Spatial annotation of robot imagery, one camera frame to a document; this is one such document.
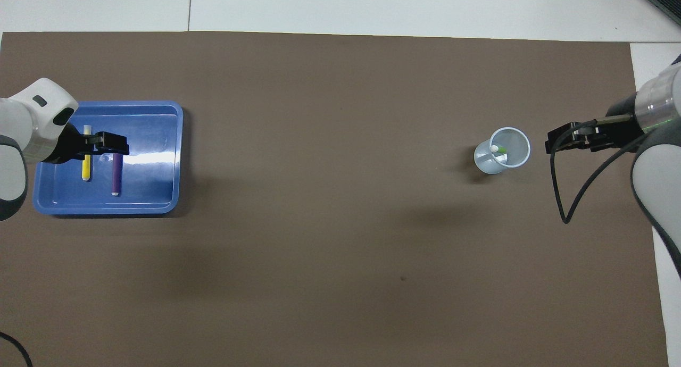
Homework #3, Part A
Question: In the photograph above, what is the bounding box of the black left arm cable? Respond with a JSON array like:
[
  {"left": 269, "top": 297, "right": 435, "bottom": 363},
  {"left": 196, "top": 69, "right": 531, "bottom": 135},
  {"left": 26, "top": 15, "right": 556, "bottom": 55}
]
[{"left": 0, "top": 332, "right": 32, "bottom": 367}]

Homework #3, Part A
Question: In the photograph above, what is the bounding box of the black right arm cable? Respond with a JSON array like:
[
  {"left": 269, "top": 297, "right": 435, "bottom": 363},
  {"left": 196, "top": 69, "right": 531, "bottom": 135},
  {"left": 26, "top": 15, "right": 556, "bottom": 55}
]
[{"left": 550, "top": 120, "right": 660, "bottom": 224}]

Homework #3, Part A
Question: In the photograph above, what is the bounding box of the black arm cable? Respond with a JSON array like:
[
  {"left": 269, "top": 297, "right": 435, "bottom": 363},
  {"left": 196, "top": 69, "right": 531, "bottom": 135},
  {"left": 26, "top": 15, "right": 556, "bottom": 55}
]
[
  {"left": 550, "top": 120, "right": 660, "bottom": 224},
  {"left": 0, "top": 332, "right": 32, "bottom": 367}
]

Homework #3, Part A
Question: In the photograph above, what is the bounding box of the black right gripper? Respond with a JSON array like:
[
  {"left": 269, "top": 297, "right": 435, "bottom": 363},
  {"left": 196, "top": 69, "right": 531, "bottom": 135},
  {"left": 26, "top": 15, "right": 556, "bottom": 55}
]
[{"left": 545, "top": 93, "right": 642, "bottom": 154}]

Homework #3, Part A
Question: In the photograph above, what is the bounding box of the clear plastic cup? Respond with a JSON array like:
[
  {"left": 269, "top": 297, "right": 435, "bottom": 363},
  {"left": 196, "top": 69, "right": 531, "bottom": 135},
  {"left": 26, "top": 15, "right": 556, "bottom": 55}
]
[{"left": 474, "top": 127, "right": 531, "bottom": 175}]

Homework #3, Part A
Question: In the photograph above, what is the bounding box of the brown table mat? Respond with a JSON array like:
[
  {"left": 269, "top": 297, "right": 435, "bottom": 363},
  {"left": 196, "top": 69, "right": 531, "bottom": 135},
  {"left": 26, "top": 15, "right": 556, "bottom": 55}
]
[{"left": 0, "top": 31, "right": 670, "bottom": 367}]

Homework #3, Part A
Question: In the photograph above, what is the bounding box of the blue plastic tray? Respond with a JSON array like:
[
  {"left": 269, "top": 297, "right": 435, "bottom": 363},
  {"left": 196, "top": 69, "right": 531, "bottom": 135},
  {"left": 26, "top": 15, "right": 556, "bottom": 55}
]
[{"left": 33, "top": 101, "right": 184, "bottom": 216}]

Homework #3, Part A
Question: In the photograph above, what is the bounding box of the yellow marker pen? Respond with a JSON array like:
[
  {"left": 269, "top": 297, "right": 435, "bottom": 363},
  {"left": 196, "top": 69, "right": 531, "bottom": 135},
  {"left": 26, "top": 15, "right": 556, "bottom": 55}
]
[{"left": 81, "top": 125, "right": 93, "bottom": 181}]

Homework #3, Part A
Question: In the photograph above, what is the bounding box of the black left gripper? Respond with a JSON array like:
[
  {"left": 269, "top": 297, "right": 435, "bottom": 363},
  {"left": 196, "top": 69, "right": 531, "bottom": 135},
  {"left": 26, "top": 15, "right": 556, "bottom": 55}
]
[{"left": 51, "top": 123, "right": 130, "bottom": 164}]

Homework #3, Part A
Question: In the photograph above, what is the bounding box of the purple marker pen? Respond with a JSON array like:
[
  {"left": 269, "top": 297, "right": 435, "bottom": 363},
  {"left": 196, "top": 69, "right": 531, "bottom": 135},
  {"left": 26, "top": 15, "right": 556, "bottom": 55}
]
[{"left": 111, "top": 153, "right": 123, "bottom": 196}]

